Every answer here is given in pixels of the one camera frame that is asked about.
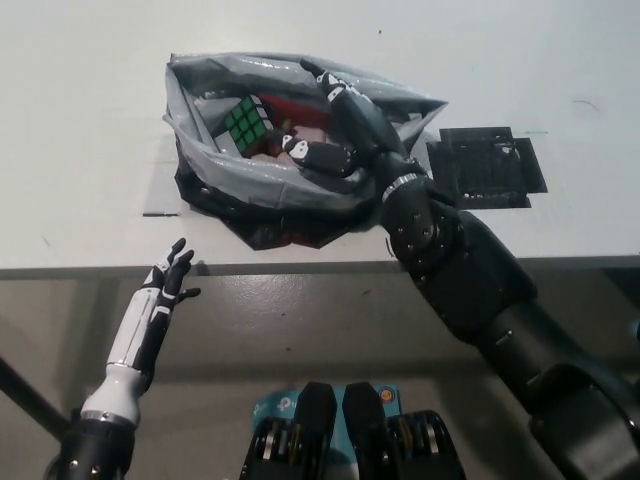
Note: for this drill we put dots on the black diagonal table brace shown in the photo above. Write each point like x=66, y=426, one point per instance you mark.
x=30, y=400

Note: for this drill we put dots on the black right hand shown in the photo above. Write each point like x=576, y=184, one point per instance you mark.
x=365, y=130

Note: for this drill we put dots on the white and black left hand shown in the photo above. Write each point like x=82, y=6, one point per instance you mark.
x=140, y=340

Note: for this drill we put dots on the grey plastic bag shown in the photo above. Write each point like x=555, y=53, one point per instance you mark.
x=250, y=175

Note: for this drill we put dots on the clear tape patch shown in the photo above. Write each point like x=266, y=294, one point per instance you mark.
x=160, y=185

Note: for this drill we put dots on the black and teal robot body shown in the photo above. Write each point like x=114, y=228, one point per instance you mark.
x=315, y=425

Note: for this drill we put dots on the rubik's cube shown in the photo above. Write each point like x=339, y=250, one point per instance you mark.
x=245, y=125

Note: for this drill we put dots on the red item in bag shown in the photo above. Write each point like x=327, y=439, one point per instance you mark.
x=300, y=112

